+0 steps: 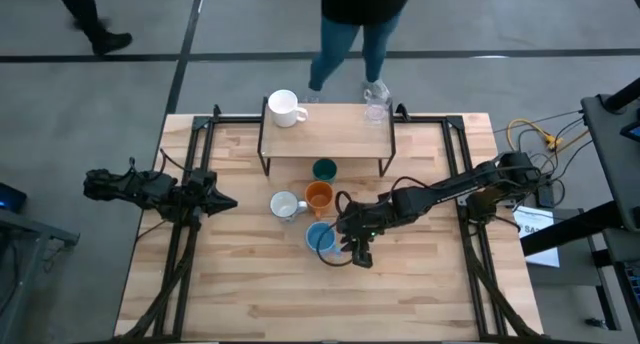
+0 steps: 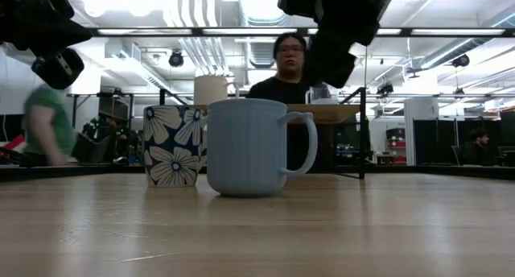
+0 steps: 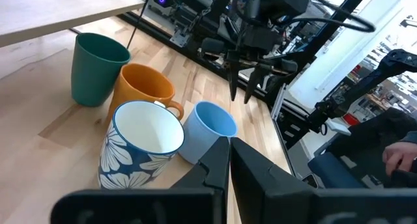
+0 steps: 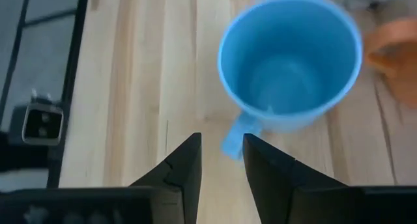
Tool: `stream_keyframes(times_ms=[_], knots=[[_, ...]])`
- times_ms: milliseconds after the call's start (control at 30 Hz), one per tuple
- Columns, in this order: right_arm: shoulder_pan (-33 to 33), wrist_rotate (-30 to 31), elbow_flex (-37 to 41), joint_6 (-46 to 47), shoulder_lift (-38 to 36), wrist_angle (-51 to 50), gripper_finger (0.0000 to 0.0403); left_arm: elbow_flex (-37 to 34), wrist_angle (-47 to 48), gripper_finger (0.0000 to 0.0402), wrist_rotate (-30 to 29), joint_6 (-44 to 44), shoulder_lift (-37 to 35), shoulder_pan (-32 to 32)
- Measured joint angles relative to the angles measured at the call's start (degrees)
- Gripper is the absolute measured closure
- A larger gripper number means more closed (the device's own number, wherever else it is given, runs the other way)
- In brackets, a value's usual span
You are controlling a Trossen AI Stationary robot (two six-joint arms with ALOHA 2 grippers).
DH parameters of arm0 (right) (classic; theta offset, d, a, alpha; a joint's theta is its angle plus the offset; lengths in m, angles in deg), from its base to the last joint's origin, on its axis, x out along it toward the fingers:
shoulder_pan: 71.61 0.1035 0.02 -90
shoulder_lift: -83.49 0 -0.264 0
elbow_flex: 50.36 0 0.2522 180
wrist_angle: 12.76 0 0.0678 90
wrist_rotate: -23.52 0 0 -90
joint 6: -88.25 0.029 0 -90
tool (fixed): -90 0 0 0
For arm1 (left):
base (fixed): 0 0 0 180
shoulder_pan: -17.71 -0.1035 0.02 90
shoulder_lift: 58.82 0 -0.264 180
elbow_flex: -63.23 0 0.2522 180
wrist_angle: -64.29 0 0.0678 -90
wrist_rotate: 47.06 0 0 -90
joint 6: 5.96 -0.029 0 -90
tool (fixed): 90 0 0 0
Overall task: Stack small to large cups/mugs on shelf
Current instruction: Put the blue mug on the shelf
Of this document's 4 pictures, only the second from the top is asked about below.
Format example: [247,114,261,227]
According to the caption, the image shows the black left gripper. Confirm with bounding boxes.
[0,0,93,91]

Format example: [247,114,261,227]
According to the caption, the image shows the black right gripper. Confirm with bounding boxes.
[277,0,418,89]

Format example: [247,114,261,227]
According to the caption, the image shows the clear plastic cup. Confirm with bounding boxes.
[304,85,333,105]

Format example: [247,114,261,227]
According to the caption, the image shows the light blue ribbed mug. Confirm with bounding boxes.
[206,98,319,198]

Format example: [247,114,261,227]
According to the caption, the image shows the plain white mug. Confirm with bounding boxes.
[193,74,238,106]

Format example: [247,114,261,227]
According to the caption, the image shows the blue white floral mug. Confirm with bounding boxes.
[142,104,208,188]

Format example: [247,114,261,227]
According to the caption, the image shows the person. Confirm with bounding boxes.
[245,31,325,173]
[22,85,78,167]
[461,127,492,167]

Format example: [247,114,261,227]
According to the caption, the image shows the black overhead light bar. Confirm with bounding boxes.
[89,26,515,39]

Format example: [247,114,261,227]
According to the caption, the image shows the black monitor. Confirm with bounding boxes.
[0,114,26,143]

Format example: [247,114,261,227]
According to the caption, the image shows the black metal rack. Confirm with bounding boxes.
[66,92,136,165]

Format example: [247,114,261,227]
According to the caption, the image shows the red object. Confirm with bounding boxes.
[0,134,25,153]

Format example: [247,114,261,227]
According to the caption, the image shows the red storage rack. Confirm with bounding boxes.
[385,127,407,165]

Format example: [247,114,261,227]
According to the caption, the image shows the black partition panel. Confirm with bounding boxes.
[413,118,502,166]

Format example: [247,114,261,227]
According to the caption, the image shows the wooden shelf with black frame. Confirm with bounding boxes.
[159,86,368,180]

